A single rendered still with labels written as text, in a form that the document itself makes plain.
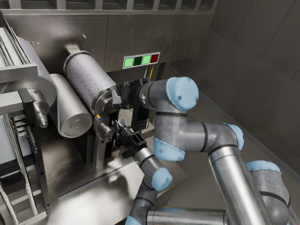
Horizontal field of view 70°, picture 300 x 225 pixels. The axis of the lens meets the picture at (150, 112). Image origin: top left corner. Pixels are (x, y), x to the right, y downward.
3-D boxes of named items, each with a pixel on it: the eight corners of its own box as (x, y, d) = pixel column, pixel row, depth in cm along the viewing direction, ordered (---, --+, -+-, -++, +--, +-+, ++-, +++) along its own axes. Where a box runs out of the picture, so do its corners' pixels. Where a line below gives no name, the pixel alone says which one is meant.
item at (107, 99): (99, 113, 76) (109, 96, 74) (96, 109, 78) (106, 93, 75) (114, 114, 82) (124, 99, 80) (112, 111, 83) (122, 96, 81)
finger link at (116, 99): (110, 90, 76) (124, 87, 69) (114, 106, 77) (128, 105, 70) (102, 92, 75) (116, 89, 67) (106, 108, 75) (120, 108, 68)
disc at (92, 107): (89, 122, 80) (91, 90, 70) (89, 121, 80) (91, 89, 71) (123, 112, 88) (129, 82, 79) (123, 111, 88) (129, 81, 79)
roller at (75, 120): (61, 142, 78) (60, 118, 70) (39, 100, 91) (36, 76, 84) (92, 131, 85) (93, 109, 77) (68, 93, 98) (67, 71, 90)
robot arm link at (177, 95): (174, 111, 45) (177, 71, 45) (145, 111, 54) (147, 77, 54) (200, 114, 50) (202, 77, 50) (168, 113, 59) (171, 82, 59)
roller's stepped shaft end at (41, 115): (38, 132, 54) (37, 123, 52) (31, 117, 58) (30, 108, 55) (52, 128, 56) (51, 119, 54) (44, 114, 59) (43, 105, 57)
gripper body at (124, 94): (134, 80, 71) (156, 75, 61) (139, 105, 73) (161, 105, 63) (113, 84, 67) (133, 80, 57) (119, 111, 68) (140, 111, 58)
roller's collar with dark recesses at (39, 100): (26, 123, 58) (22, 105, 54) (20, 109, 61) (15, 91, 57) (51, 116, 61) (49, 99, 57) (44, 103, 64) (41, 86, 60)
